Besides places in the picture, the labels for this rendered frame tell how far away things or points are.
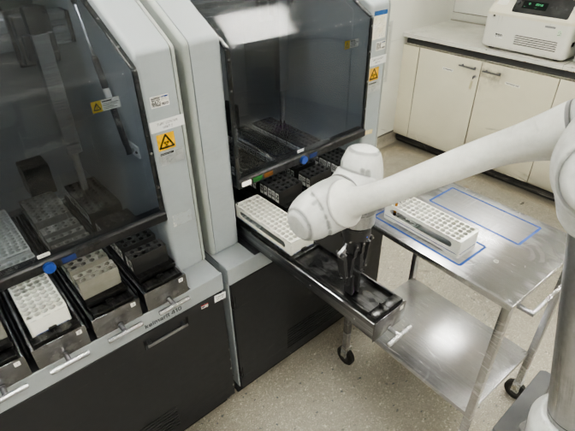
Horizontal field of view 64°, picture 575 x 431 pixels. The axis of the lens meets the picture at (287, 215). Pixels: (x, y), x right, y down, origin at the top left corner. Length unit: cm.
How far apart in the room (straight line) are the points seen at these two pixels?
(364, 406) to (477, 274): 86
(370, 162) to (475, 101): 261
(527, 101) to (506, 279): 213
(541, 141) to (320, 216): 41
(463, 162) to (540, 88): 253
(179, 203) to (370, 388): 119
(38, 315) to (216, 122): 70
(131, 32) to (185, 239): 62
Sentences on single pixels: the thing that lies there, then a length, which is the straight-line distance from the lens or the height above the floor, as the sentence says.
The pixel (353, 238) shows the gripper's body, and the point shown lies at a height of 102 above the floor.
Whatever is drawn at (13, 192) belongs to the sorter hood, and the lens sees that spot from 120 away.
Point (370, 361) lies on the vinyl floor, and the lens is 221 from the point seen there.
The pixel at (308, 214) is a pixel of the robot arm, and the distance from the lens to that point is 93.
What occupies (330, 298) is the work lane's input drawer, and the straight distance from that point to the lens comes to 134.
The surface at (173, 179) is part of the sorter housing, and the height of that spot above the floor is 107.
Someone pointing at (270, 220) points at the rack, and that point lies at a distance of 150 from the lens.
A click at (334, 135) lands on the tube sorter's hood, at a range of 171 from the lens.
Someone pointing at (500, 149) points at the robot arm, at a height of 136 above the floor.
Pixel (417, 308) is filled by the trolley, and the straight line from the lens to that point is 208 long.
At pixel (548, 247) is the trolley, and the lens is 165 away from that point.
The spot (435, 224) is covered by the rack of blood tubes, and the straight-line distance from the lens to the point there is 151.
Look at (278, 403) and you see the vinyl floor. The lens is 206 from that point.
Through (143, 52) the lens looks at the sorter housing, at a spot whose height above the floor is 143.
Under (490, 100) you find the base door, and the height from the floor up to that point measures 57.
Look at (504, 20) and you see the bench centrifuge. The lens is 345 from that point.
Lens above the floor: 172
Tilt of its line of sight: 34 degrees down
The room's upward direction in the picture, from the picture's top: 1 degrees counter-clockwise
